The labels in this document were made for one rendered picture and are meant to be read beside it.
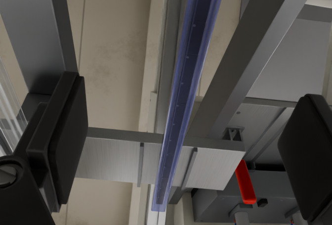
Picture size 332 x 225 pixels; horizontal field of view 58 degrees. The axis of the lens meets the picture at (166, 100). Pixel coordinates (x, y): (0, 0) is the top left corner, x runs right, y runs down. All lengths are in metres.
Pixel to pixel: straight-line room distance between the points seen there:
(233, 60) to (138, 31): 2.67
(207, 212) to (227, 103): 0.25
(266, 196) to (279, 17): 0.32
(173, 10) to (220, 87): 0.26
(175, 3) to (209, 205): 0.38
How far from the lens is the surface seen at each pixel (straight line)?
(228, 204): 0.54
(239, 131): 0.44
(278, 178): 0.56
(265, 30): 0.30
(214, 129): 0.41
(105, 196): 3.24
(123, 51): 3.00
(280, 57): 3.15
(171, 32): 0.61
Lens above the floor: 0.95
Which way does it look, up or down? 4 degrees up
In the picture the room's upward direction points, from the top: 174 degrees counter-clockwise
